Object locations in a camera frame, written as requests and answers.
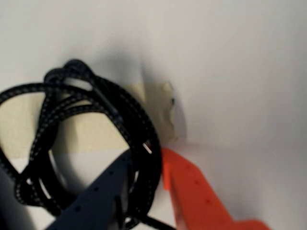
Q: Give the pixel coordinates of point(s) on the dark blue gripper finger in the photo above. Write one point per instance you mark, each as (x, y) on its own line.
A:
(96, 201)

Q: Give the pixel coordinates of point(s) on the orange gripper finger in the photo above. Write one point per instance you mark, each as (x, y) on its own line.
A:
(196, 198)

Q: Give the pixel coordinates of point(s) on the beige masking tape strip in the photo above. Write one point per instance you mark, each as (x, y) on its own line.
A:
(96, 134)

